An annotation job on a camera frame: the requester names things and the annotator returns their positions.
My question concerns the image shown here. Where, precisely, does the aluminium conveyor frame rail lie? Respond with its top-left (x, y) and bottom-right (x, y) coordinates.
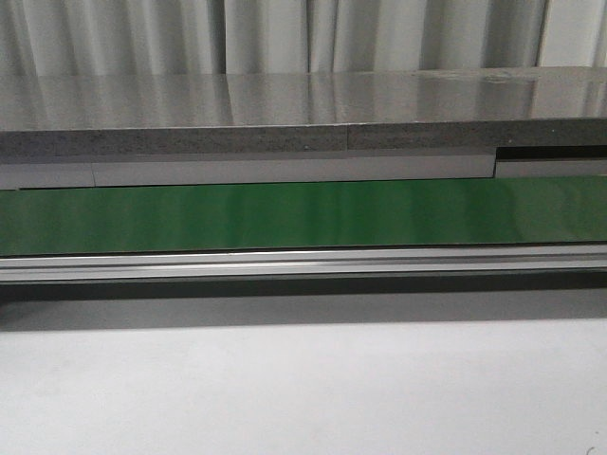
top-left (1, 244), bottom-right (606, 283)

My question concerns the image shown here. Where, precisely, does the white pleated curtain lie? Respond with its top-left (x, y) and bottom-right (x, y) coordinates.
top-left (1, 1), bottom-right (606, 76)

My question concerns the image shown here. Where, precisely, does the green conveyor belt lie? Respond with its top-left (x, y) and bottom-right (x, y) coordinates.
top-left (1, 176), bottom-right (606, 256)

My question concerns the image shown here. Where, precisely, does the grey stone counter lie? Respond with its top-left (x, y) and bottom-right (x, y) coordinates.
top-left (0, 66), bottom-right (607, 190)

